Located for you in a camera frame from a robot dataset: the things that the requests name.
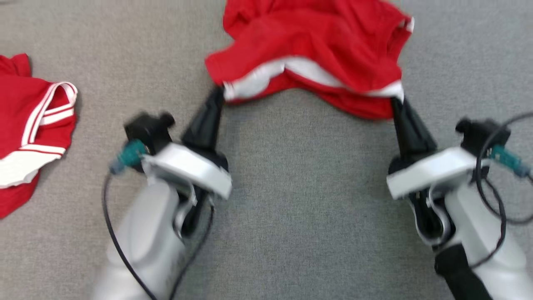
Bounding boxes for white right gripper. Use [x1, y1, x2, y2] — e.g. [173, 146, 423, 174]
[386, 97, 488, 200]

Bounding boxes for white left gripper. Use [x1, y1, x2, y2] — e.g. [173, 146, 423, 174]
[142, 87, 232, 200]

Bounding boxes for red shorts with white band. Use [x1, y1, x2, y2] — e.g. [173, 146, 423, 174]
[205, 0, 415, 120]

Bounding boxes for red jersey with white trim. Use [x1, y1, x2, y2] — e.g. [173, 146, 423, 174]
[0, 53, 78, 219]

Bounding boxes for black right camera cable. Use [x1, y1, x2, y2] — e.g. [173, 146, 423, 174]
[475, 112, 533, 225]

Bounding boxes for black camera cable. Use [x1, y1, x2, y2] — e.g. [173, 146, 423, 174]
[475, 112, 533, 225]
[102, 169, 159, 300]

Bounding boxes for teal left camera connector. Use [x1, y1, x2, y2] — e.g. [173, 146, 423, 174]
[109, 140, 148, 175]

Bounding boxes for teal camera connector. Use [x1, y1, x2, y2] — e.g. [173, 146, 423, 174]
[489, 145, 532, 178]
[109, 140, 148, 175]

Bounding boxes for teal right camera connector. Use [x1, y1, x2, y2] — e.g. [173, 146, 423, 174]
[489, 145, 532, 178]

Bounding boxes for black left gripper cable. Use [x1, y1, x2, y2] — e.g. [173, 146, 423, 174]
[168, 203, 216, 300]

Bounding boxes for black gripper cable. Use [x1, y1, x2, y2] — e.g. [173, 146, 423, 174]
[470, 177, 507, 268]
[168, 203, 216, 300]

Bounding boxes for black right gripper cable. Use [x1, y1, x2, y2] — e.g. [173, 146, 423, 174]
[470, 177, 507, 268]

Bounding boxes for black left camera cable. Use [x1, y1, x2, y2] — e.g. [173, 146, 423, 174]
[102, 169, 159, 300]

